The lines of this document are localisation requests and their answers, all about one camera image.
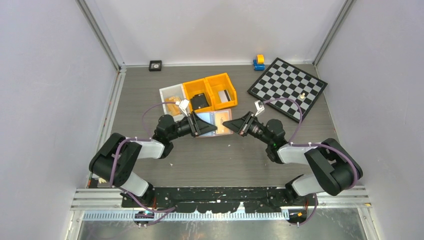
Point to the left orange plastic bin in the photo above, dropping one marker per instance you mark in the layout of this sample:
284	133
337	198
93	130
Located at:
195	87

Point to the right orange plastic bin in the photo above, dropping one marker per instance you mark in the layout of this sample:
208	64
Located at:
220	82

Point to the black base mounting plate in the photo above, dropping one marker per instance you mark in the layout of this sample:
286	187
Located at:
220	200

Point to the black card in bin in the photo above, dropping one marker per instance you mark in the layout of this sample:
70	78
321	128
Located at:
199	101

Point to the blue and yellow toy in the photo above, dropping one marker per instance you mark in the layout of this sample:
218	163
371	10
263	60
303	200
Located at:
259	63

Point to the white plastic bin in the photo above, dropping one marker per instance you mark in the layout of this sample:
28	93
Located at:
174	90

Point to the orange plastic bin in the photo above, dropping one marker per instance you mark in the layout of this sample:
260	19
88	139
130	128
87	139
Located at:
195	87
220	82

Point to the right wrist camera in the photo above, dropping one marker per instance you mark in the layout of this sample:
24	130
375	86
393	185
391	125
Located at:
260	108

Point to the gold card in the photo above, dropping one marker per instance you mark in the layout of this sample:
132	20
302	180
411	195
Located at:
219	118
172	107

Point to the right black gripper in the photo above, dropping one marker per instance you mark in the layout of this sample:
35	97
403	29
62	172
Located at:
238	125

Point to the aluminium front rail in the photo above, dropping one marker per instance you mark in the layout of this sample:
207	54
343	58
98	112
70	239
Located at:
110	198

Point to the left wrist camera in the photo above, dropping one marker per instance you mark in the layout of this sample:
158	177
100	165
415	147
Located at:
183	106

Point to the small black square device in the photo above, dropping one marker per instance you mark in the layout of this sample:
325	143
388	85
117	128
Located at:
155	65

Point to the tan leather card holder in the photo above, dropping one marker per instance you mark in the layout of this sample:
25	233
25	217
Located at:
209	118

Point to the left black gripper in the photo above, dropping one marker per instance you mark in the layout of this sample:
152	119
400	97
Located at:
197	126

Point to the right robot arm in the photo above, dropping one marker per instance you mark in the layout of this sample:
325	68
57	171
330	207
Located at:
333	169

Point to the black and white chessboard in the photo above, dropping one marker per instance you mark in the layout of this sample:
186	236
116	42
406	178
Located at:
284	83

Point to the gold card in white bin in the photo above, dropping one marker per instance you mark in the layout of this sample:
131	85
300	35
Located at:
172	107

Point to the white striped card in bin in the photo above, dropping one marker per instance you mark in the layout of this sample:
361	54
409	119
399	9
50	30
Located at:
224	96

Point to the cream chess piece near rail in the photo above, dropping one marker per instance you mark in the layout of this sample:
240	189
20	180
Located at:
101	181

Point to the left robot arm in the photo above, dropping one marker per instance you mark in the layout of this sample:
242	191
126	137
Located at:
115	160

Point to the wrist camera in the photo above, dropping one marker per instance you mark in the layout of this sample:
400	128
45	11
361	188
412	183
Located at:
260	108
183	106

